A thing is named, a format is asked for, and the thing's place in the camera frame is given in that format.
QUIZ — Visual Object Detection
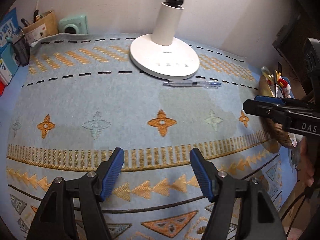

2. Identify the patterned blue table mat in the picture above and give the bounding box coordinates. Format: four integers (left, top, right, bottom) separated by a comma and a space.
7, 34, 297, 239

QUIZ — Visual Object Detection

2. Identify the glass cup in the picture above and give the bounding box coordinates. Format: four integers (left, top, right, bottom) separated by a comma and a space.
289, 135, 303, 171

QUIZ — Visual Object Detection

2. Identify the black mesh pen cup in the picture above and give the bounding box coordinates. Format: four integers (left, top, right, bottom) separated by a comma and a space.
6, 34, 30, 67

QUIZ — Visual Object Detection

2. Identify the mint green mini printer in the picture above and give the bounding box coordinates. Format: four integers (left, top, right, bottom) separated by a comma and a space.
58, 14, 88, 34

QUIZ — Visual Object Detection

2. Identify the white blue goose plush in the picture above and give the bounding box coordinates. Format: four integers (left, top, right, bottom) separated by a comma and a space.
277, 76, 292, 98

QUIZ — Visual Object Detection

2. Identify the brown pen holder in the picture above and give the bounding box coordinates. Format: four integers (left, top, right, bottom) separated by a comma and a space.
21, 0, 59, 45

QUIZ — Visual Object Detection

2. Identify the clear blue ballpoint pen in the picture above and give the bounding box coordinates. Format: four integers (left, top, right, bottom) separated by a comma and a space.
163, 80, 222, 88

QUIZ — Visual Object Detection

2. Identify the white desk lamp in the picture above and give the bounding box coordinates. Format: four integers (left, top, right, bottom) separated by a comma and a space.
129, 0, 200, 80

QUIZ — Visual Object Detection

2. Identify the stack of books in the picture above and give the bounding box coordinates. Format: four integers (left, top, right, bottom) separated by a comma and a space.
0, 8, 22, 96

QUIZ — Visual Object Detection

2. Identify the person's right hand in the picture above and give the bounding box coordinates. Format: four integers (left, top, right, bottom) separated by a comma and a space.
298, 137, 315, 187

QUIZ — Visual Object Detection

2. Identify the dark television screen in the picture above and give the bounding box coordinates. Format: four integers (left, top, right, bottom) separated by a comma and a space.
272, 10, 319, 93

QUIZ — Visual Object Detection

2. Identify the gold ribbed glass plate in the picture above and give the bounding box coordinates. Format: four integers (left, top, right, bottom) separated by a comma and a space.
258, 73, 297, 149

